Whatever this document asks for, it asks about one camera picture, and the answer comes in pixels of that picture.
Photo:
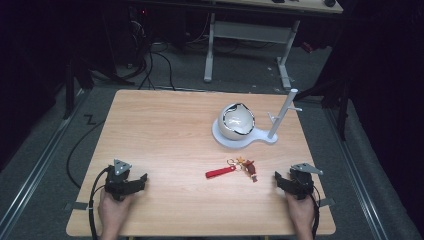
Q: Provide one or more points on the person's left hand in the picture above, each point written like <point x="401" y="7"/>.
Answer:
<point x="113" y="213"/>

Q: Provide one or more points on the white-framed wooden desk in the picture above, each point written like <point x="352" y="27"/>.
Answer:
<point x="248" y="32"/>

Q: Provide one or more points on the person's right hand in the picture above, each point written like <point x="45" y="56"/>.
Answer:
<point x="301" y="213"/>

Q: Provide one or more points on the white round bowl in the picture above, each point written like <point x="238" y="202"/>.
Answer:
<point x="230" y="131"/>

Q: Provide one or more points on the black computer mouse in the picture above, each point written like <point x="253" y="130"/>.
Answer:
<point x="329" y="2"/>

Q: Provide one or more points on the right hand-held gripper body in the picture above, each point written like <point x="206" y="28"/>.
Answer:
<point x="302" y="183"/>

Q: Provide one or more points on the black metal stand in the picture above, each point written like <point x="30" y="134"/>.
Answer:
<point x="341" y="110"/>
<point x="69" y="90"/>

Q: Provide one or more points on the dark computer tower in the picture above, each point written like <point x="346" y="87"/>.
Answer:
<point x="137" y="36"/>

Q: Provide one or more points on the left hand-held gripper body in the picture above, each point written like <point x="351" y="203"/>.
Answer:
<point x="117" y="180"/>

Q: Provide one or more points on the grey tape strip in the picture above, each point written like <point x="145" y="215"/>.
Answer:
<point x="327" y="202"/>
<point x="77" y="205"/>

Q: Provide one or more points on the metal floor rail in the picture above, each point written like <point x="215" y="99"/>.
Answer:
<point x="354" y="173"/>
<point x="35" y="166"/>

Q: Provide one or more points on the white hook stand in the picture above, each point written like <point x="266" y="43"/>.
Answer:
<point x="283" y="113"/>

